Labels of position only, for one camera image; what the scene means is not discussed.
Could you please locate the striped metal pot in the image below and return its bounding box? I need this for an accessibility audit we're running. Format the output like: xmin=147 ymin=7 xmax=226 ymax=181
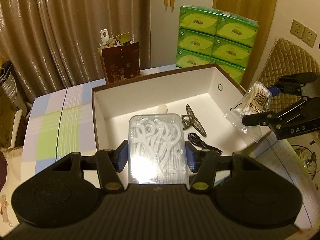
xmin=0 ymin=60 xmax=20 ymax=103

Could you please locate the leopard hair claw clip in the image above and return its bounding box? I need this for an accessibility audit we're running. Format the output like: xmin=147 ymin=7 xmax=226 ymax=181
xmin=180 ymin=103 xmax=208 ymax=138

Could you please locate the white plastic handle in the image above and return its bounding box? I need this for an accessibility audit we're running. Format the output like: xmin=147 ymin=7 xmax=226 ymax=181
xmin=100 ymin=29 xmax=110 ymax=48

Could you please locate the quilted chair back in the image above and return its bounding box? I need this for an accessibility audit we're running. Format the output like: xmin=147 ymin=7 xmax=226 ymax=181
xmin=255 ymin=37 xmax=320 ymax=113

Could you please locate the gold printed card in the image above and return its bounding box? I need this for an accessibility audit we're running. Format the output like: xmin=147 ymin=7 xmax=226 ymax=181
xmin=104 ymin=32 xmax=133 ymax=49

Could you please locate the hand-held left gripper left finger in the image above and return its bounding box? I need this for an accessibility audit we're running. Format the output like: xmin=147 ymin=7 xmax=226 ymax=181
xmin=51 ymin=140 xmax=129 ymax=193

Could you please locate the clear floss picks box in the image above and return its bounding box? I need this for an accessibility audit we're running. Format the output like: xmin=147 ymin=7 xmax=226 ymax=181
xmin=128 ymin=113 xmax=189 ymax=185

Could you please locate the wooden door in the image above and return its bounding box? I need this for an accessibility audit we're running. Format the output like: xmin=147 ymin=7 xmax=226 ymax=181
xmin=212 ymin=0 xmax=280 ymax=41

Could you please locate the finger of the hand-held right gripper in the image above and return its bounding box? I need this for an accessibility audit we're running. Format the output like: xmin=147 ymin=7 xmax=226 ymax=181
xmin=267 ymin=72 xmax=320 ymax=98
xmin=241 ymin=96 xmax=320 ymax=128

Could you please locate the stack of green tissue packs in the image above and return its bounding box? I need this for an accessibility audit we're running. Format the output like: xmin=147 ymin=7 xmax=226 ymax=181
xmin=176 ymin=4 xmax=258 ymax=85

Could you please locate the beige curtain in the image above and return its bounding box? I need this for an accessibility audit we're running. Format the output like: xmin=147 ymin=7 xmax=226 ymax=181
xmin=0 ymin=0 xmax=151 ymax=103

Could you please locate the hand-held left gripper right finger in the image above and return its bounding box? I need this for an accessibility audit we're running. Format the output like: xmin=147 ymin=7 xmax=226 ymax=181
xmin=184 ymin=141 xmax=263 ymax=193

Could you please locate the dark maroon box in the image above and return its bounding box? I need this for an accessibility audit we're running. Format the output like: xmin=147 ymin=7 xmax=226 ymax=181
xmin=0 ymin=150 xmax=8 ymax=191

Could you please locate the black hair tie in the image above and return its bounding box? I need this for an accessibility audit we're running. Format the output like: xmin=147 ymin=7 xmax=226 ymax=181
xmin=187 ymin=132 xmax=223 ymax=156

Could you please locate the cotton swab bag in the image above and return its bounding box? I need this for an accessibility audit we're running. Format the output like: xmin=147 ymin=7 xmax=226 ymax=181
xmin=223 ymin=81 xmax=273 ymax=144

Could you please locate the wall socket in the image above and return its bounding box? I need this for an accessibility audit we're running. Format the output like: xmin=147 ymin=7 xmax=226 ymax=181
xmin=290 ymin=19 xmax=305 ymax=39
xmin=302 ymin=26 xmax=318 ymax=48

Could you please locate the white storage box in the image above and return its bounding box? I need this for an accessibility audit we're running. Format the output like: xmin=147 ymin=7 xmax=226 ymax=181
xmin=91 ymin=64 xmax=270 ymax=157

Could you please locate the tan cardboard carton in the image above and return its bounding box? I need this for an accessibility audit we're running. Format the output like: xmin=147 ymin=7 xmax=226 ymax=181
xmin=0 ymin=87 xmax=23 ymax=148

